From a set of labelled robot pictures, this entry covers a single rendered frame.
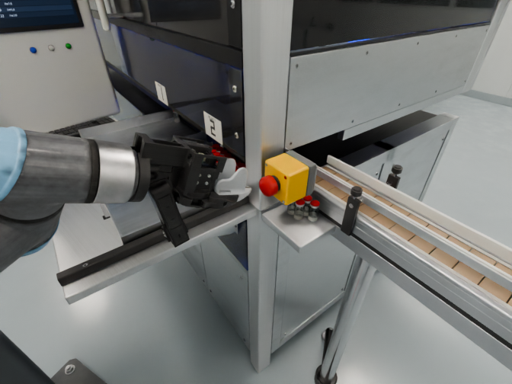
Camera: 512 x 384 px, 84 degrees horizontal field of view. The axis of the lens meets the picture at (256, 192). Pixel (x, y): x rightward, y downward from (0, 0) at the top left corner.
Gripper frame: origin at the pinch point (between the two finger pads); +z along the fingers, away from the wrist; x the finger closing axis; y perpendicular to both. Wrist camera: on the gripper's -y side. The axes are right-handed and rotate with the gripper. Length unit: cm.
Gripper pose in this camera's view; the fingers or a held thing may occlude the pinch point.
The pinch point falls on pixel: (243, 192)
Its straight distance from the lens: 50.5
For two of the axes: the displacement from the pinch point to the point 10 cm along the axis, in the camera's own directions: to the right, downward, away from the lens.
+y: 3.4, -8.8, -3.3
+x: -5.9, -4.8, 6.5
